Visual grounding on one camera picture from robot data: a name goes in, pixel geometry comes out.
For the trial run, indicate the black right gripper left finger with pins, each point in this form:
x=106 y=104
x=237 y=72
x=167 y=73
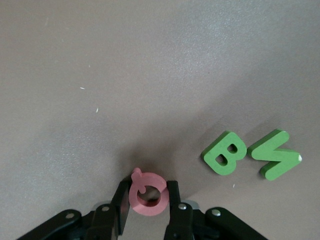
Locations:
x=105 y=222

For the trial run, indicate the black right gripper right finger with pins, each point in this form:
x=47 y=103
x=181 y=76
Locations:
x=182 y=222

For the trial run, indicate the pink letter Q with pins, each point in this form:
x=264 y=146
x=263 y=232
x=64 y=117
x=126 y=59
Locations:
x=147 y=178

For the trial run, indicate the green letter B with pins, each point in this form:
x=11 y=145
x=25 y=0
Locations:
x=218 y=147

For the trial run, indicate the green letter M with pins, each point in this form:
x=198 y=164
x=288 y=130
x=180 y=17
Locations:
x=280 y=155

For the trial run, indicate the brown table cover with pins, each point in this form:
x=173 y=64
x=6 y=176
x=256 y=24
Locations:
x=125 y=75

